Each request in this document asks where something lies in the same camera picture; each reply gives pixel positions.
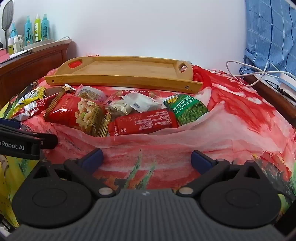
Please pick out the stack of papers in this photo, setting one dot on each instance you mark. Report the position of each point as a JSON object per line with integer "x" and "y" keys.
{"x": 16, "y": 55}

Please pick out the yellow-green spray bottle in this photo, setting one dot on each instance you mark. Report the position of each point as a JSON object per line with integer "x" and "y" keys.
{"x": 37, "y": 27}

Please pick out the wooden tray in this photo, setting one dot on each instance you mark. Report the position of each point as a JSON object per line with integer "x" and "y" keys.
{"x": 124, "y": 69}

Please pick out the small teal spray bottle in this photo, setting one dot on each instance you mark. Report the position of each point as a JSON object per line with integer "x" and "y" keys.
{"x": 13, "y": 31}

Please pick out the pale blue white brush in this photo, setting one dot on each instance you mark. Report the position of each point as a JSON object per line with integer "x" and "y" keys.
{"x": 288, "y": 87}

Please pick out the gold white pastry packet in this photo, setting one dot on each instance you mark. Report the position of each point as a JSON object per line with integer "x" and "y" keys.
{"x": 148, "y": 104}

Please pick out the green pea packet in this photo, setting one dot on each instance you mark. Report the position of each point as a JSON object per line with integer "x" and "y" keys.
{"x": 189, "y": 111}

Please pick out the red biscuit packet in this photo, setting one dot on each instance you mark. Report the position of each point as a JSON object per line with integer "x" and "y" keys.
{"x": 134, "y": 92}

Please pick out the red floral printed blanket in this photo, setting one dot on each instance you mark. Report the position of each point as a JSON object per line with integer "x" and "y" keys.
{"x": 231, "y": 115}

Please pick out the brown wooden cabinet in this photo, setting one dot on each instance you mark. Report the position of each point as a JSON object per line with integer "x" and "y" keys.
{"x": 34, "y": 67}

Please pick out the yellow snack packet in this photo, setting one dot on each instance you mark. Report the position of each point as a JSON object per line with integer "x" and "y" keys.
{"x": 32, "y": 96}

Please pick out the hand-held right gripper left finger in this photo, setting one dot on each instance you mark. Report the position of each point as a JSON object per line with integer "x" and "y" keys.
{"x": 93, "y": 160}

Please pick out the mesh mosquito swatter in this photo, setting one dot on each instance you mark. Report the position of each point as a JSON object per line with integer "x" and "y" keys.
{"x": 7, "y": 14}

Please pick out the cream round logo packet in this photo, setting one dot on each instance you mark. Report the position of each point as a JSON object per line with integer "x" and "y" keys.
{"x": 118, "y": 107}

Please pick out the dark wooden bed rail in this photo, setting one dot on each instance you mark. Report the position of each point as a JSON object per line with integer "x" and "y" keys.
{"x": 272, "y": 102}

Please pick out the red white label packet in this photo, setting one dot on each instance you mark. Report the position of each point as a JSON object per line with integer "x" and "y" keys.
{"x": 32, "y": 109}

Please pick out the white plastic tray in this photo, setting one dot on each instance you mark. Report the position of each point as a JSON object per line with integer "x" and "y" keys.
{"x": 48, "y": 44}

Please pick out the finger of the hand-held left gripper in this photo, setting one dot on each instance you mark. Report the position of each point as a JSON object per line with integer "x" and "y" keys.
{"x": 9, "y": 122}
{"x": 49, "y": 141}

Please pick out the white pink dotted packet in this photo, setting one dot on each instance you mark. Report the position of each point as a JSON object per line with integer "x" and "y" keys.
{"x": 91, "y": 95}

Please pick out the brown chocolate packet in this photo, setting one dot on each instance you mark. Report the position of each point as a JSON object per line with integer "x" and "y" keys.
{"x": 52, "y": 90}

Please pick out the long red wafer packet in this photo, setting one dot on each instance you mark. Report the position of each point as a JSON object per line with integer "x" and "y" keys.
{"x": 143, "y": 121}

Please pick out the blue plaid cloth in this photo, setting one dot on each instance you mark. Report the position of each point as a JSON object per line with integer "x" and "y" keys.
{"x": 270, "y": 34}

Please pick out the red gold nut bag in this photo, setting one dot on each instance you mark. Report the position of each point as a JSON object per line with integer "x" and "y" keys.
{"x": 69, "y": 109}

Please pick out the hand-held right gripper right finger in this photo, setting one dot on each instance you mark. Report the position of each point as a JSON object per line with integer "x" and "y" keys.
{"x": 201, "y": 162}

